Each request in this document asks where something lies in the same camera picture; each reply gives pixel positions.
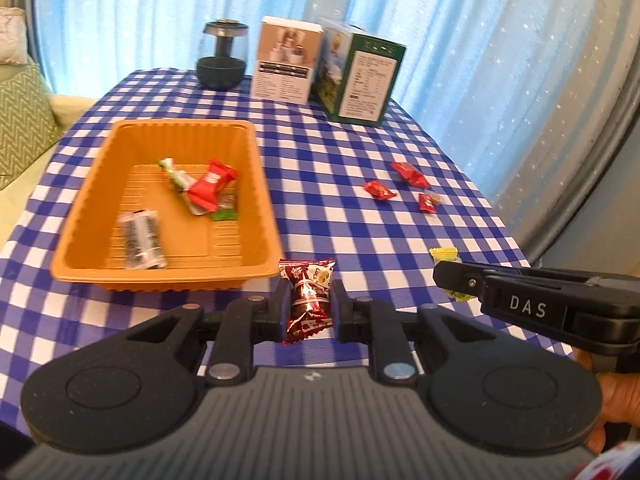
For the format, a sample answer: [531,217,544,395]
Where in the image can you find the person's right hand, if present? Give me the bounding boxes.
[572,347,640,456]

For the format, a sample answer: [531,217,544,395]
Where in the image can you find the pale yellow sofa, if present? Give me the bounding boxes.
[0,57,96,241]

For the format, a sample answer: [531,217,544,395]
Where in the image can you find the white patterned pillow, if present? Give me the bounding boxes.
[0,7,28,66]

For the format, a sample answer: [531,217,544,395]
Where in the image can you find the blue checked tablecloth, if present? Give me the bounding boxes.
[0,70,576,441]

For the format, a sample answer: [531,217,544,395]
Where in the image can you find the blue starred sheer curtain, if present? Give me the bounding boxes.
[30,0,621,201]

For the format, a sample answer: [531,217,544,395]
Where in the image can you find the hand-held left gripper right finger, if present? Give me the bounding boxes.
[331,279,501,386]

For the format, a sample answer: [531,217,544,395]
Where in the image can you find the glass jar with dark base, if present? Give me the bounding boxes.
[196,20,249,92]

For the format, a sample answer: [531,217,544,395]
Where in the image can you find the red and white printed clothing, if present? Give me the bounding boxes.
[575,447,640,480]

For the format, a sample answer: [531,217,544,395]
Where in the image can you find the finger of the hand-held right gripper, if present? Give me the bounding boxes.
[460,260,601,281]
[432,260,493,307]

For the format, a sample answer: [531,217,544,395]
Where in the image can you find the green candy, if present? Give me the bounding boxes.
[210,195,240,222]

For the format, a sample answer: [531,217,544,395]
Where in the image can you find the dark red snack packet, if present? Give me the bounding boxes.
[277,257,337,346]

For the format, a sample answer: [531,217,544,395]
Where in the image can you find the white cardboard box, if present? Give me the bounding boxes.
[250,16,323,105]

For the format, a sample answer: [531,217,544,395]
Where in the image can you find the clear packet of dark snack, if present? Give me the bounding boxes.
[117,210,167,271]

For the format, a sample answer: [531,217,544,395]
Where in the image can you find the green cardboard box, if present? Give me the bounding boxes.
[312,17,407,126]

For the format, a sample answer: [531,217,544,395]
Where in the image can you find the green chevron pillow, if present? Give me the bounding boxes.
[0,65,61,191]

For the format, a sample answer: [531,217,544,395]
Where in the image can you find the red candy packet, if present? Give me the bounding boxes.
[390,161,427,188]
[362,180,398,202]

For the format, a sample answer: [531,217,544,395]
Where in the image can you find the yellow candy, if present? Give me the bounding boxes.
[429,246,478,302]

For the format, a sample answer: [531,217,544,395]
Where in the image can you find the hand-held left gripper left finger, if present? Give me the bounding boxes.
[122,277,293,386]

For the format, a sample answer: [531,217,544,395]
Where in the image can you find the red snack packet white print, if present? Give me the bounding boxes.
[187,159,240,211]

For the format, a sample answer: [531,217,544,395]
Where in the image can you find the white and green snack packet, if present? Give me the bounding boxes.
[157,157,221,216]

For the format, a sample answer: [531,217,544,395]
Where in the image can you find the orange plastic tray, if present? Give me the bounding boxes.
[50,119,285,293]

